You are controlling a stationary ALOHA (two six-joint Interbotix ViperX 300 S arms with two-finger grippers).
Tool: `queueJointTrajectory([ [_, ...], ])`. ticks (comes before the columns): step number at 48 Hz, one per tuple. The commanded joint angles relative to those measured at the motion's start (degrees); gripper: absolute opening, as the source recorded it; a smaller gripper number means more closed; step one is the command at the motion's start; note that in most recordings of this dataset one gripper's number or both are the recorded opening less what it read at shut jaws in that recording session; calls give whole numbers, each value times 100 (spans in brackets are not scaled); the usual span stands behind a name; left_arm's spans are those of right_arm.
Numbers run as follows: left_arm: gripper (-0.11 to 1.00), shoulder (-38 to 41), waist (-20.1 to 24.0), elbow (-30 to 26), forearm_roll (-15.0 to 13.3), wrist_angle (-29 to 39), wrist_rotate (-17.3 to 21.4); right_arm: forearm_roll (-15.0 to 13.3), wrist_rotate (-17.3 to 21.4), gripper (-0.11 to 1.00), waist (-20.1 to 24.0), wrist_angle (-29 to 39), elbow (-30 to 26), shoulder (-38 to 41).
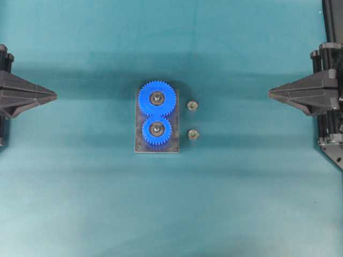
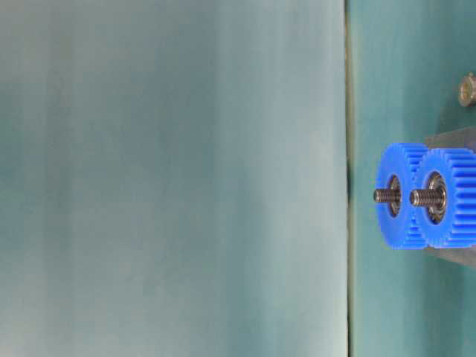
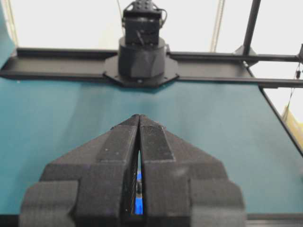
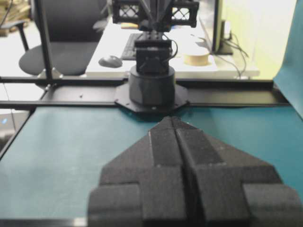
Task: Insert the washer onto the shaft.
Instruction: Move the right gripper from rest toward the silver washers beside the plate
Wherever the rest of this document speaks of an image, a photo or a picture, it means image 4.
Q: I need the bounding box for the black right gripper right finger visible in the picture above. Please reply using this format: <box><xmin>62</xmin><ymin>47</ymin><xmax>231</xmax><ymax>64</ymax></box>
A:
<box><xmin>171</xmin><ymin>117</ymin><xmax>303</xmax><ymax>227</ymax></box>

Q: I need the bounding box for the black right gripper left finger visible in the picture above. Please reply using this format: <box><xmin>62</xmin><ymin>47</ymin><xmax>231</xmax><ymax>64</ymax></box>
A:
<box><xmin>88</xmin><ymin>117</ymin><xmax>188</xmax><ymax>227</ymax></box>

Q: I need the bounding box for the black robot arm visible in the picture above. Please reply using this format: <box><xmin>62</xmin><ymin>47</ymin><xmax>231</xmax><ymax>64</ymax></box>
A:
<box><xmin>87</xmin><ymin>0</ymin><xmax>303</xmax><ymax>227</ymax></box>

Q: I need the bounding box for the teal backdrop sheet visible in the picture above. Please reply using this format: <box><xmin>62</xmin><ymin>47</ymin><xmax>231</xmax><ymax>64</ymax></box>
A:
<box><xmin>274</xmin><ymin>0</ymin><xmax>303</xmax><ymax>117</ymax></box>

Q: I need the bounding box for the grey computer mouse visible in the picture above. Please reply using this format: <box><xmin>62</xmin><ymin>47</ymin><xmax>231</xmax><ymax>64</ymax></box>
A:
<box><xmin>98</xmin><ymin>55</ymin><xmax>123</xmax><ymax>68</ymax></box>

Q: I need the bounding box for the tan tape roll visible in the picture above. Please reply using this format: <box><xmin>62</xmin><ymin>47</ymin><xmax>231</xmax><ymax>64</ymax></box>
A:
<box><xmin>183</xmin><ymin>47</ymin><xmax>210</xmax><ymax>66</ymax></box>

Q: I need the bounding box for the black keyboard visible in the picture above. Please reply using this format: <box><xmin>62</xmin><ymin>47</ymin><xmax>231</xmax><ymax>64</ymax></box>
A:
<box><xmin>121</xmin><ymin>33</ymin><xmax>141</xmax><ymax>61</ymax></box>

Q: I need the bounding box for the white desk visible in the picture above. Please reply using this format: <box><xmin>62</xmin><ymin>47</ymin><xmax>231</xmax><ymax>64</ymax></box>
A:
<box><xmin>85</xmin><ymin>21</ymin><xmax>259</xmax><ymax>79</ymax></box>

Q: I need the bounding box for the black monitor stand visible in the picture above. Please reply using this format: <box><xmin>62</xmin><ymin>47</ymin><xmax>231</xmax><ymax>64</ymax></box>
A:
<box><xmin>212</xmin><ymin>0</ymin><xmax>233</xmax><ymax>55</ymax></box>

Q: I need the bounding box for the black office chair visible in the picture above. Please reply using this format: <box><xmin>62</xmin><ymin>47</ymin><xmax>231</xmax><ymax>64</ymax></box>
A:
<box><xmin>4</xmin><ymin>0</ymin><xmax>109</xmax><ymax>77</ymax></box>

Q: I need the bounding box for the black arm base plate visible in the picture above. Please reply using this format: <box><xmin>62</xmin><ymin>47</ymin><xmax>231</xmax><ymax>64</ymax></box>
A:
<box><xmin>114</xmin><ymin>84</ymin><xmax>189</xmax><ymax>114</ymax></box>

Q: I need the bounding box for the black aluminium frame rail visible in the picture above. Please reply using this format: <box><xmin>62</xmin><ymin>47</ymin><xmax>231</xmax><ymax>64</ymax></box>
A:
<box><xmin>0</xmin><ymin>78</ymin><xmax>290</xmax><ymax>110</ymax></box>

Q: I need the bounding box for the black desk cable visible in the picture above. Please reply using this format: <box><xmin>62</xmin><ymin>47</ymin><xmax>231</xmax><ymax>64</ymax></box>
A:
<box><xmin>213</xmin><ymin>33</ymin><xmax>249</xmax><ymax>79</ymax></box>

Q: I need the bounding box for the black upright frame post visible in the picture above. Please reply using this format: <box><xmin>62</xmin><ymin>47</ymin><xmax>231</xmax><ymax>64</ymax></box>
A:
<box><xmin>34</xmin><ymin>0</ymin><xmax>54</xmax><ymax>84</ymax></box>

